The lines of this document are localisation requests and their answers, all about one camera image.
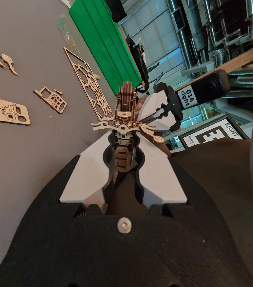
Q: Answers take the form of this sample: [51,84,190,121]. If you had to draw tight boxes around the clear bag of small parts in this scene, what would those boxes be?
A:
[57,13,80,54]

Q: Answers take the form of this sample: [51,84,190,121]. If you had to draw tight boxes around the green plastic bin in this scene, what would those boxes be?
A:
[69,0,143,94]

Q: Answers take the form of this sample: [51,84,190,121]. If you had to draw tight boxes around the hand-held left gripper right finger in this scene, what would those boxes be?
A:
[135,132,188,210]

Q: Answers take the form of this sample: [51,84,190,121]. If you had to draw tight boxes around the framed marker sign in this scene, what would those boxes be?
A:
[178,114,251,148]

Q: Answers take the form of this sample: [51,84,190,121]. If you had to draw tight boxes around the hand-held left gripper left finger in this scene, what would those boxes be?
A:
[59,131,116,210]

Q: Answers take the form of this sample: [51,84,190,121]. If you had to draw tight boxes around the wooden beam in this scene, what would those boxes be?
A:
[178,40,253,75]

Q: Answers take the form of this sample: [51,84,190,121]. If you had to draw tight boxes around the person's right hand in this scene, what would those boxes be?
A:
[136,95,150,112]

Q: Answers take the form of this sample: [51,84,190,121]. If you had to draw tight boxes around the wooden motorcycle model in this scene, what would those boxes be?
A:
[91,81,164,173]

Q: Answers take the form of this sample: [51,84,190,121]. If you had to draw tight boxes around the small wooden square-hole piece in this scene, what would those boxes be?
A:
[0,96,31,126]

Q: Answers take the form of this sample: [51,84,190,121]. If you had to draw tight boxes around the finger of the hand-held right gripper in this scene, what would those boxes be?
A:
[148,109,176,132]
[137,91,170,123]

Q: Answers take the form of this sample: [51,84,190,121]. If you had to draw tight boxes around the wooden sheet with round cutouts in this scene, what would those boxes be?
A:
[63,47,114,122]

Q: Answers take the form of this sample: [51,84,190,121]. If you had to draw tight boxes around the metal ventilation ducts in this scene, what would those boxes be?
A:
[167,0,253,68]

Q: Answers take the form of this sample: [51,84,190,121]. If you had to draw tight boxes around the small wooden grid cutout piece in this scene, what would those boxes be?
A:
[33,86,67,115]

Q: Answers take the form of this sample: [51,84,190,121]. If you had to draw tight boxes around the grey desk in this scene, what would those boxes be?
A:
[0,0,120,287]

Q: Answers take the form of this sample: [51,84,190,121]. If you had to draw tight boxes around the round-headed wooden piece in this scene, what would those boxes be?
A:
[1,54,18,76]

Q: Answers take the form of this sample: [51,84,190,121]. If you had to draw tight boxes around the person's dark brown clothing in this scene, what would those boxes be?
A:
[171,137,252,287]

